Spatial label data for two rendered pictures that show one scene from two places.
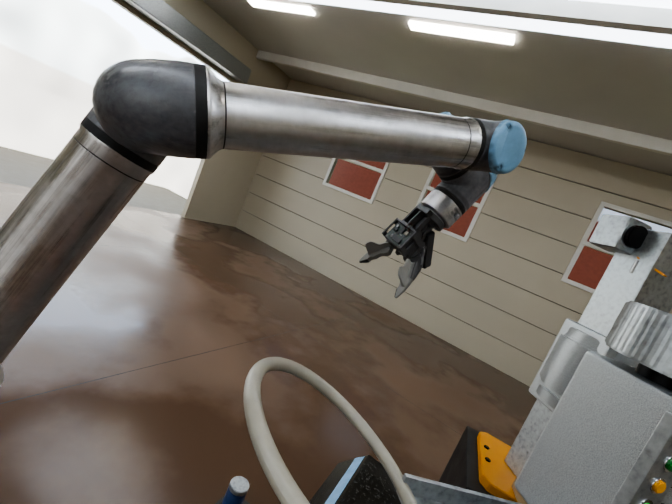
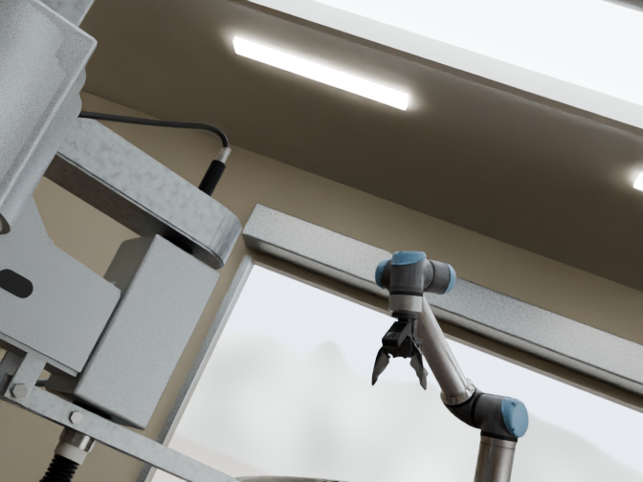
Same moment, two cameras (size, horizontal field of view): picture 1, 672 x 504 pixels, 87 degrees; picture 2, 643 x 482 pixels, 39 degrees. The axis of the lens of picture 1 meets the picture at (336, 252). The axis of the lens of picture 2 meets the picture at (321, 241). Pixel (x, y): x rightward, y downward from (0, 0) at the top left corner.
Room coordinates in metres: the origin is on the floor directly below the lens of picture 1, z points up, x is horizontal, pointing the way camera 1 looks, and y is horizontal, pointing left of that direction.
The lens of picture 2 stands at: (3.04, -1.03, 0.96)
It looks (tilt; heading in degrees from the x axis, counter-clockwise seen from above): 20 degrees up; 166
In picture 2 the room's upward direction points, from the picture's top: 24 degrees clockwise
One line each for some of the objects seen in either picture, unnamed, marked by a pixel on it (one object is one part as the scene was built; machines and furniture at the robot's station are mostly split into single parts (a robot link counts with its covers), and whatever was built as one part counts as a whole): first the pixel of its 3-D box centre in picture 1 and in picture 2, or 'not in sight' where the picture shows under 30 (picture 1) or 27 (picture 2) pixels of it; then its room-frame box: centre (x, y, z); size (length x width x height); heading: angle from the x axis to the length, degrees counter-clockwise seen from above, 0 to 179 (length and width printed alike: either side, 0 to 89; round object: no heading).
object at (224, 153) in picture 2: not in sight; (211, 176); (0.81, -0.80, 1.79); 0.04 x 0.04 x 0.17
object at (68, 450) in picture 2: not in sight; (71, 451); (0.81, -0.80, 1.02); 0.07 x 0.07 x 0.04
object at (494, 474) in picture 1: (529, 483); not in sight; (1.60, -1.29, 0.76); 0.49 x 0.49 x 0.05; 71
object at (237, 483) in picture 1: (235, 494); not in sight; (1.62, -0.01, 0.08); 0.10 x 0.10 x 0.13
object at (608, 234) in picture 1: (620, 234); not in sight; (1.66, -1.15, 2.00); 0.20 x 0.18 x 0.15; 161
